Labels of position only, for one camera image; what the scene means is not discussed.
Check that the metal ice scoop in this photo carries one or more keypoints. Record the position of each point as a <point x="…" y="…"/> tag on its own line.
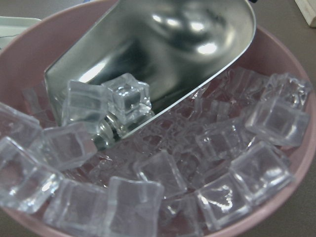
<point x="175" y="46"/>

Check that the pile of clear ice cubes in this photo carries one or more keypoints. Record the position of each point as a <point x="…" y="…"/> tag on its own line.
<point x="212" y="164"/>

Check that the white bear tray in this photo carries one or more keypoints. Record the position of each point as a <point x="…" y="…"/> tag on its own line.
<point x="10" y="27"/>

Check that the wooden block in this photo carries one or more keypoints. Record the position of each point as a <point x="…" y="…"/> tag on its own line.
<point x="308" y="10"/>

